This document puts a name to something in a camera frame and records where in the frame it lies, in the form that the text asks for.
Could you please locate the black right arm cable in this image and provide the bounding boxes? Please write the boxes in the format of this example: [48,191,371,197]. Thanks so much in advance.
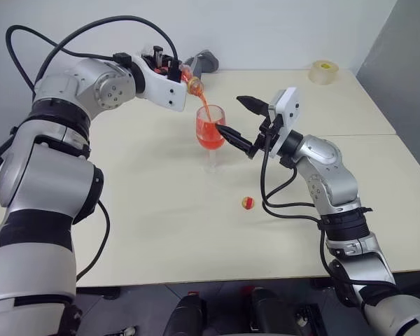
[260,115,400,291]

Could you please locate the grey fabric object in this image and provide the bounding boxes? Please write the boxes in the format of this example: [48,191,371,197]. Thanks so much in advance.
[182,48,220,76]

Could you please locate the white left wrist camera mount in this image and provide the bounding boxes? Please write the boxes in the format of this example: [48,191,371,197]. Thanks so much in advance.
[131,55,189,113]

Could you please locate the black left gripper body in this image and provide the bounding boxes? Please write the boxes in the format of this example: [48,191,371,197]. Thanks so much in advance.
[141,52,171,74]

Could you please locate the black rounded shape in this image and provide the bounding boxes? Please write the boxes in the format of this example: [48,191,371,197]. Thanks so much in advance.
[166,293,208,336]
[247,286,295,336]

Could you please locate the clear wine glass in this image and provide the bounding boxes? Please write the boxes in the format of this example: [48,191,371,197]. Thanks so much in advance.
[195,104,228,176]

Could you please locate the grey partition panel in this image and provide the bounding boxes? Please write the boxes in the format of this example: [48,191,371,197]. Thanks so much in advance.
[355,0,420,176]

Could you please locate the translucent tape roll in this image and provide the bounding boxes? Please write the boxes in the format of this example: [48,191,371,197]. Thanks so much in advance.
[308,59,340,85]

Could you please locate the clear plastic bottle red drink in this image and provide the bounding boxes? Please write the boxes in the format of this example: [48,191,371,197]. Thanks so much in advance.
[142,42,206,97]

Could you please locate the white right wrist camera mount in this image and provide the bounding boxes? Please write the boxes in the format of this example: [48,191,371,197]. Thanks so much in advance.
[267,87,301,159]

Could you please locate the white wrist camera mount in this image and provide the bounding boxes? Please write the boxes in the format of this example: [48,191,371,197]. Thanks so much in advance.
[267,87,301,159]
[131,55,189,113]

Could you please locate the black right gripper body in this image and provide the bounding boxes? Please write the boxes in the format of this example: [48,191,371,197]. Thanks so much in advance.
[248,115,281,160]

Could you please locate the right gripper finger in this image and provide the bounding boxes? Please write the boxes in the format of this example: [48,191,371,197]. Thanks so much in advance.
[237,94,269,117]
[216,125,255,152]

